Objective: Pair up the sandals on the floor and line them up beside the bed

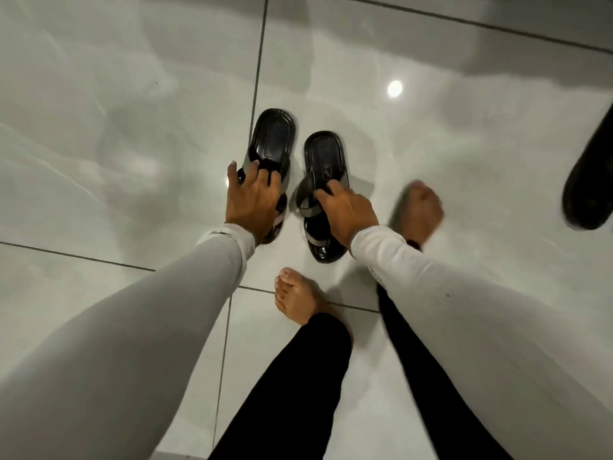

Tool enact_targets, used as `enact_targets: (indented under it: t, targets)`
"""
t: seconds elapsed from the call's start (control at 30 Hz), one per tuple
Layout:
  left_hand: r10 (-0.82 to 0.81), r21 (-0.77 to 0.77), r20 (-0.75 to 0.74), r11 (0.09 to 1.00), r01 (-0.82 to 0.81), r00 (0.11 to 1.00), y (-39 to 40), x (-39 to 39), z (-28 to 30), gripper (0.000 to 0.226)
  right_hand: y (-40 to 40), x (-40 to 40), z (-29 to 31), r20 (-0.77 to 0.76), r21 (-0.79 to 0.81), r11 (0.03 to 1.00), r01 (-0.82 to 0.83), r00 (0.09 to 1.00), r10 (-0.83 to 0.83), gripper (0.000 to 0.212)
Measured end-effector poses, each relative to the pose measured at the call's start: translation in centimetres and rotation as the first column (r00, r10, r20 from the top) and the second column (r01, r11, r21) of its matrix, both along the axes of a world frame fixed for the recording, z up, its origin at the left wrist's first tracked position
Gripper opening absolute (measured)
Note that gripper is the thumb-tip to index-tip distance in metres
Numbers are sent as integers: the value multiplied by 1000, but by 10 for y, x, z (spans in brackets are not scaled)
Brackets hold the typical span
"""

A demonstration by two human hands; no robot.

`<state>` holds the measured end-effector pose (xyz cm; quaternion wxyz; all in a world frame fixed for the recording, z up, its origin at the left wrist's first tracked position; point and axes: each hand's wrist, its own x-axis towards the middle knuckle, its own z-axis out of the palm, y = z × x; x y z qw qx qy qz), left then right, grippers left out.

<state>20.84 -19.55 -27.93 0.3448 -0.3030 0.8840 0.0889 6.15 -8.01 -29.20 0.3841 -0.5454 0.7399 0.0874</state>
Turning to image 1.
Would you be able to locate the person's right leg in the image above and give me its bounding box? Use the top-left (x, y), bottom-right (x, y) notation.
top-left (376, 282), bottom-right (514, 460)

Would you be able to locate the person's leg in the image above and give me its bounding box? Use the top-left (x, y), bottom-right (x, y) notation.
top-left (376, 282), bottom-right (514, 460)
top-left (208, 312), bottom-right (353, 460)

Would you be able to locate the person's left hand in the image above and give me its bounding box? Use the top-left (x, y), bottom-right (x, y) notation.
top-left (224, 160), bottom-right (283, 246)

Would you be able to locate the black rounded object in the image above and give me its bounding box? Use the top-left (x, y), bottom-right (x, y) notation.
top-left (561, 104), bottom-right (613, 231)

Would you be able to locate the black glossy sandal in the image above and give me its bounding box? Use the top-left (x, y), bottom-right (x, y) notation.
top-left (295, 131), bottom-right (350, 264)
top-left (238, 108), bottom-right (297, 245)

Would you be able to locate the person's right foot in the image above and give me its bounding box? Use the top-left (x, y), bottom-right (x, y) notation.
top-left (392, 180), bottom-right (445, 251)

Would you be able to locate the person's left foot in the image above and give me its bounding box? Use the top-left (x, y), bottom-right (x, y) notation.
top-left (274, 267), bottom-right (355, 348)

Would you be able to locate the person's right forearm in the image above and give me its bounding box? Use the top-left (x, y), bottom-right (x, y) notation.
top-left (350, 226), bottom-right (613, 460)

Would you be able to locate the person's right hand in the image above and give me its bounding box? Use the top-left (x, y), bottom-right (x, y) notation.
top-left (313, 179), bottom-right (379, 249)

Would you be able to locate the person's foot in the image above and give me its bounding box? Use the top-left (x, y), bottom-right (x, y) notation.
top-left (392, 180), bottom-right (445, 251)
top-left (274, 267), bottom-right (355, 348)

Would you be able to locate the person's left forearm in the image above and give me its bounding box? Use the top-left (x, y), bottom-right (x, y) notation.
top-left (0, 224), bottom-right (256, 460)

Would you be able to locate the person's left leg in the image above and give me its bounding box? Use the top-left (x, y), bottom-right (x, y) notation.
top-left (208, 312), bottom-right (353, 460)

